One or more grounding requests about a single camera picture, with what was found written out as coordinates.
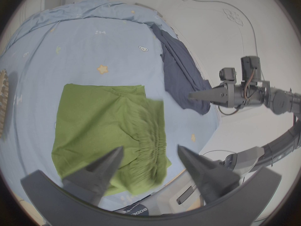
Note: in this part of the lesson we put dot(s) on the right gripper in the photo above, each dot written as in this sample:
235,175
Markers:
231,95

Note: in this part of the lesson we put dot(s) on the round woven basket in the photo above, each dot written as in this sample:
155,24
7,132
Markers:
3,102

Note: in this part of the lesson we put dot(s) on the green shorts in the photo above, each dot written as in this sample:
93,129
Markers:
94,126

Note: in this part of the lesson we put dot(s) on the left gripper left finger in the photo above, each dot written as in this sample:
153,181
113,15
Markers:
105,168

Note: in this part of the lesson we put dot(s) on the dark blue garment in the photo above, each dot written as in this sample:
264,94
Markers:
181,74

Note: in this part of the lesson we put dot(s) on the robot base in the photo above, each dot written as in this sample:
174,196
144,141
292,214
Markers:
164,201

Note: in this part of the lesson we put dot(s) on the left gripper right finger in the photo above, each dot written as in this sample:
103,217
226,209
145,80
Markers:
202,171

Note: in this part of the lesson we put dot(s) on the pale blue quilt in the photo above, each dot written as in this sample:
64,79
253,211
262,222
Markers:
82,10

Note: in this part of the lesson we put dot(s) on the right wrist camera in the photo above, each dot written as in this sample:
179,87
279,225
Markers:
227,74

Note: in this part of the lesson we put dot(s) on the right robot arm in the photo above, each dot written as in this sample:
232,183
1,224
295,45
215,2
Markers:
282,100

